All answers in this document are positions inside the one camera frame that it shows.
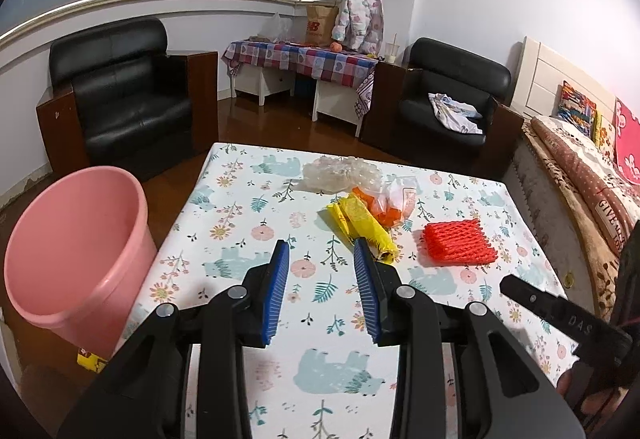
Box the pink plastic trash bucket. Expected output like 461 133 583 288
3 166 157 359

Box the right hand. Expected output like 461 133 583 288
556 362 629 421

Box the yellow plastic wrapper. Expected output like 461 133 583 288
326 193 399 265

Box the orange plastic bag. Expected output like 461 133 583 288
352 177 418 229

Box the floral bear tablecloth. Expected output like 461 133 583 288
125 143 575 438

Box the red foam fruit net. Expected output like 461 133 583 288
422 219 498 266

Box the bed with patterned blankets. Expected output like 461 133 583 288
504 116 639 321

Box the clear bubble plastic bag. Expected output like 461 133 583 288
299 155 382 193

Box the right black leather armchair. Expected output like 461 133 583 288
360 38 524 180

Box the black leather armchair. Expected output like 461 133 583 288
360 38 524 180
36 16 218 181

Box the yellow floral pillow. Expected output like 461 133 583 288
591 112 616 162

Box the white low side table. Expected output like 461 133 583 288
229 64 362 138

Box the cloth on armchair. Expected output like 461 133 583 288
428 93 483 134

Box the red floral pillow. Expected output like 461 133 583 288
614 99 640 185

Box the yellow box on floor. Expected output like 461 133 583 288
77 348 107 374

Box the colourful striped pillow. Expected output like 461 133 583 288
556 81 597 138

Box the checkered tablecloth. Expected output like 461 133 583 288
222 40 378 118

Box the plastic drink cup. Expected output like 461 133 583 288
384 35 399 64

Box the orange fruit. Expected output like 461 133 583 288
330 41 343 53

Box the left black leather armchair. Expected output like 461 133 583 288
36 16 218 181

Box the white wooden headboard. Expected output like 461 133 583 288
511 37 616 121

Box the clear plastic bag on table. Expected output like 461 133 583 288
259 13 293 42

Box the hanging floral puffer jacket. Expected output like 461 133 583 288
331 0 384 54

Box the brown paper shopping bag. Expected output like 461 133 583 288
305 4 338 47

